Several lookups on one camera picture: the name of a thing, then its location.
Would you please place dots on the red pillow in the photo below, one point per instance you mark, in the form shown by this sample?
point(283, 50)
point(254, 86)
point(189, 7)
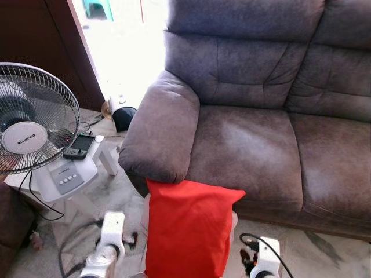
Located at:
point(185, 231)

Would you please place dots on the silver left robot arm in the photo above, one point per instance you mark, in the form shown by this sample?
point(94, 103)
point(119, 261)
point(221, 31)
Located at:
point(101, 263)

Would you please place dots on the grey-brown fabric sofa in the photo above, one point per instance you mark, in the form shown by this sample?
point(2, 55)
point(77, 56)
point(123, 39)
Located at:
point(249, 145)

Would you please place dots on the white plastic stool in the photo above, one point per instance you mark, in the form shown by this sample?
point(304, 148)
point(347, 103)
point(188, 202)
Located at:
point(108, 159)

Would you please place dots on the small pink toy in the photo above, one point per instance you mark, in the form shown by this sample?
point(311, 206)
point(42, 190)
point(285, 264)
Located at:
point(36, 241)

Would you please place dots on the black handheld game console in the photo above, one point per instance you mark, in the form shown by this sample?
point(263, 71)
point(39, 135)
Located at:
point(80, 145)

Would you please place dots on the dark brown armchair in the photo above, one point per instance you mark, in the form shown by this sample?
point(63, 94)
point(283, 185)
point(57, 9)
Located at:
point(13, 226)

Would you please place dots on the white KHIND table fan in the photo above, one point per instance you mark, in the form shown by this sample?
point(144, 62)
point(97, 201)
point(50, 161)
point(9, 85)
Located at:
point(35, 136)

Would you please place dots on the dark brown wooden door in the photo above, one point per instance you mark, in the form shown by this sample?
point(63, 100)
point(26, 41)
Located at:
point(40, 35)

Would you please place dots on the green plastic stool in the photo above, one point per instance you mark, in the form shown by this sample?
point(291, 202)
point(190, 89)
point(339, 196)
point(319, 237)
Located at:
point(97, 8)

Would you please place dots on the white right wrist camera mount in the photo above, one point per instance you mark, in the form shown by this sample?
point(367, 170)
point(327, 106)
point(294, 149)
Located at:
point(266, 258)

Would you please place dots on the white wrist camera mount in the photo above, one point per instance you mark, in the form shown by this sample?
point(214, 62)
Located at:
point(266, 258)
point(112, 227)

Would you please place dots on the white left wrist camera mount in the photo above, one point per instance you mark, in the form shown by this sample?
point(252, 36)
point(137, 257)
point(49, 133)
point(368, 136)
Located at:
point(112, 227)

